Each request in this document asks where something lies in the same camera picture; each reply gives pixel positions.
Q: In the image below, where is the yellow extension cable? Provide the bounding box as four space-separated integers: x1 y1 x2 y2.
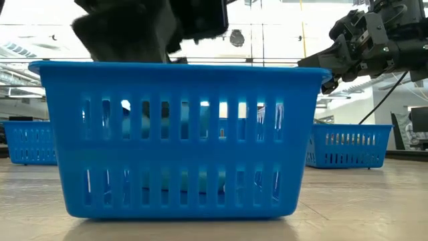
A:
299 0 307 60

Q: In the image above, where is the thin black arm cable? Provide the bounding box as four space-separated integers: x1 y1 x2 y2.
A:
358 70 411 125

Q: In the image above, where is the person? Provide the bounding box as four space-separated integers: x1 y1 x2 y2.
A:
405 112 428 147

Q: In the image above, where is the blue slotted plastic basket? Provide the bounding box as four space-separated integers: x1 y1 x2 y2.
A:
28 60 333 220
306 123 393 169
1 120 58 165

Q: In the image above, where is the black chair back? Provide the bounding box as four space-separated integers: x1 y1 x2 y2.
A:
390 112 407 151

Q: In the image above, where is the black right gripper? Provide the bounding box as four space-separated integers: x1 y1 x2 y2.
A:
297 9 402 95

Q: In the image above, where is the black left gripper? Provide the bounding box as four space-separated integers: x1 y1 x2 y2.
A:
72 0 230 64

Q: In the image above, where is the black hanging fixture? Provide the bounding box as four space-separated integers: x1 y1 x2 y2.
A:
229 29 246 48

